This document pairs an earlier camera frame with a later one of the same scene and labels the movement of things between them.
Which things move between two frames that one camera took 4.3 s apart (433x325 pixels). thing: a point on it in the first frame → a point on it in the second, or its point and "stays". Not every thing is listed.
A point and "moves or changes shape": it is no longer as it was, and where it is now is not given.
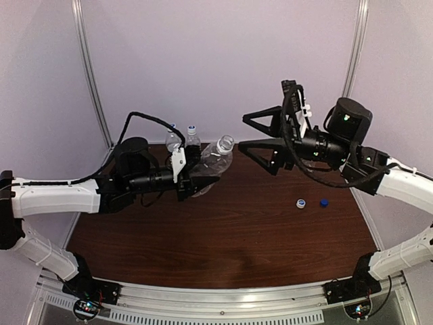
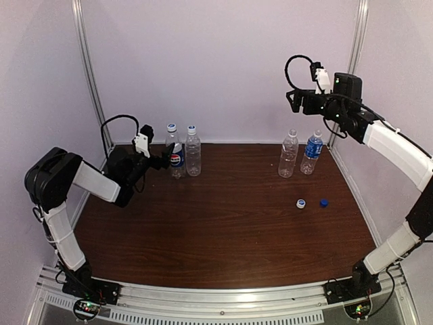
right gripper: (287, 139) → (299, 102)
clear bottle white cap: (225, 144) moves or changes shape
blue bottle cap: (324, 202) stays
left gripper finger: (200, 182) → (167, 154)
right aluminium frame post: (358, 38) stays
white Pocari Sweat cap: (300, 203) stays
